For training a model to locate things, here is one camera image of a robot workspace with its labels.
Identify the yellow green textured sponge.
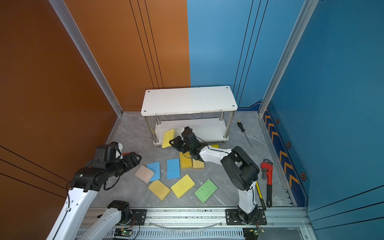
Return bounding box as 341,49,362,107
162,129,175,149

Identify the yellow foam sponge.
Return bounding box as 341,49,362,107
180,152,193,169

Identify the pale yellow orange sponge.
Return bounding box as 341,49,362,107
193,160,205,169

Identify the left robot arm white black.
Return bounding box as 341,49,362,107
47,142,142,240

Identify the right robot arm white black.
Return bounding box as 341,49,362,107
169,127,267,225

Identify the white two-tier shelf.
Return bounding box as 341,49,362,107
141,86,238,146

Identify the pink beige sponge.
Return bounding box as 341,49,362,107
135,165,155,184

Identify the light blue sponge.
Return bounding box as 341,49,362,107
147,161,161,182

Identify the blue textured sponge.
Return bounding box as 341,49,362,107
167,159,180,180

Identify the dark yellow sponge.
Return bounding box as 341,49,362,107
148,180,171,201

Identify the large yellow textured sponge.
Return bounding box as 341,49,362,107
171,174,196,199

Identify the black yellow screwdriver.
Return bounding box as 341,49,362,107
237,121,253,149

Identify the green circuit board left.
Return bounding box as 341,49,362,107
114,229,134,238

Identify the green circuit board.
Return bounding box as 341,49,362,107
249,229,265,239
114,229,134,238

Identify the red pipe wrench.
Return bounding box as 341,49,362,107
261,159,273,208

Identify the yellow black tape measure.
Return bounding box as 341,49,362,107
256,182,267,211

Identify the green circuit board right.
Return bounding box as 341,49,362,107
249,229,265,239

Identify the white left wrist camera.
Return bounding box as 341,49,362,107
115,142,123,159

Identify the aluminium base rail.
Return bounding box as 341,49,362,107
102,207,317,240

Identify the aluminium corner post left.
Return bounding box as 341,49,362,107
49,0,124,117

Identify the aluminium corner post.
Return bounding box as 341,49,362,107
49,0,124,117
258,0,319,117

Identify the aluminium corner post right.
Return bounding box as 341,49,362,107
258,0,319,117

